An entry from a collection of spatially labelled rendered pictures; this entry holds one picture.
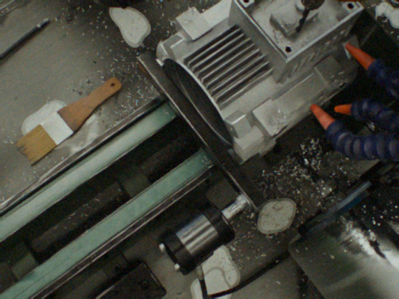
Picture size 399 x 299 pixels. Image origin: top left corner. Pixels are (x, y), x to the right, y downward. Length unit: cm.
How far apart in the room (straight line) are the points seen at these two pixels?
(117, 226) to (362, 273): 35
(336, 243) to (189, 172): 28
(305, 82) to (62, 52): 47
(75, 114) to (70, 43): 13
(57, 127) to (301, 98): 44
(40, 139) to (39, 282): 26
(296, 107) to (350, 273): 21
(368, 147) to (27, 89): 67
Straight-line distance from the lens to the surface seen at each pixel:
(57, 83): 102
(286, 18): 69
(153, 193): 83
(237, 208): 72
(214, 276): 93
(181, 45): 71
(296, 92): 73
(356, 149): 52
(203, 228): 70
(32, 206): 85
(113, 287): 88
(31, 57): 105
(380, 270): 64
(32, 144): 99
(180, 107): 74
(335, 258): 65
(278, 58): 67
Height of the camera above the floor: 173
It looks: 75 degrees down
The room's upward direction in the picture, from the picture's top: 12 degrees clockwise
